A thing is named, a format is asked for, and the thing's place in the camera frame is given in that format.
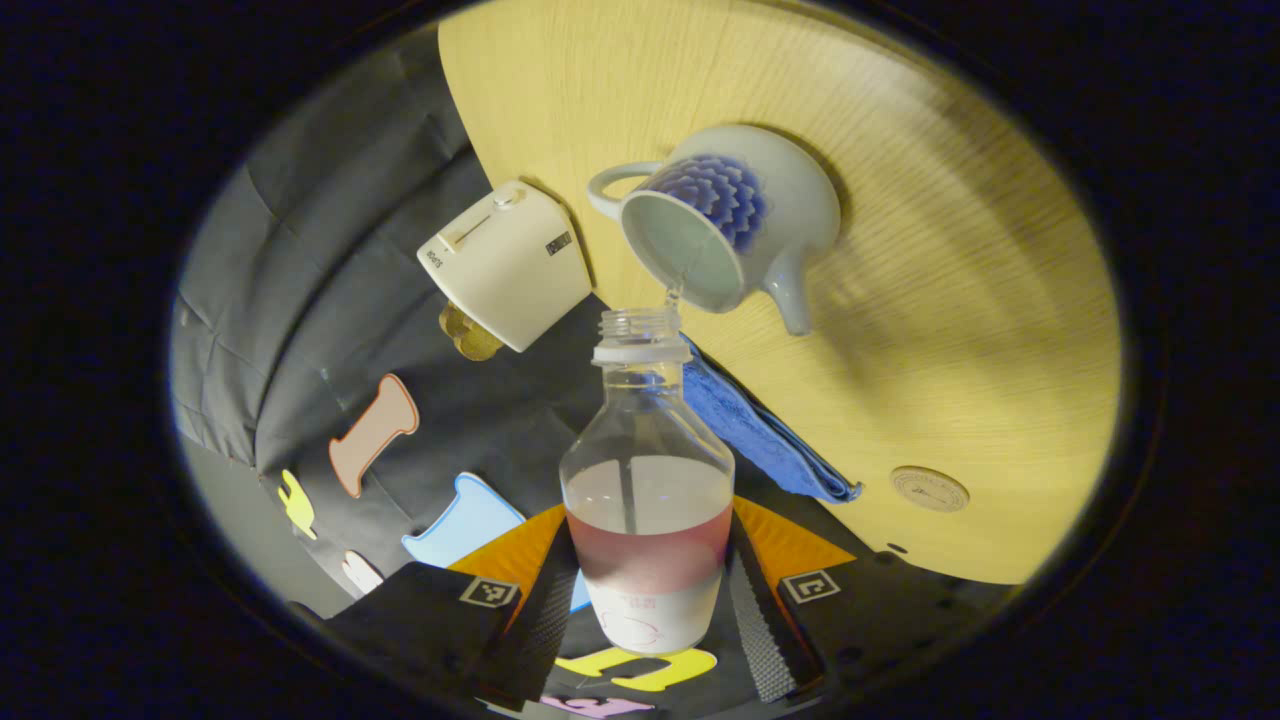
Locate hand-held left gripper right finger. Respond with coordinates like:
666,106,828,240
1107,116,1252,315
725,495,1012,707

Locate white teacup blue pattern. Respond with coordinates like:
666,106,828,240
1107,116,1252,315
587,124,843,337

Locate blue towel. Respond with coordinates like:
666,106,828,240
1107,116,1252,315
683,345,863,503

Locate round beige coaster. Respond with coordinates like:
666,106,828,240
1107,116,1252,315
891,466,970,513

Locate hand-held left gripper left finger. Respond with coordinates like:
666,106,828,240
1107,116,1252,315
325,505,582,702

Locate white toaster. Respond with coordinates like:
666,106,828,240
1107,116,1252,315
417,180,593,353

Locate brown toast slices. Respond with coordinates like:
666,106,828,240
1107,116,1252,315
440,302,506,362

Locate clear water bottle pink label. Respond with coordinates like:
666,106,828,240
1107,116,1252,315
559,306,736,656

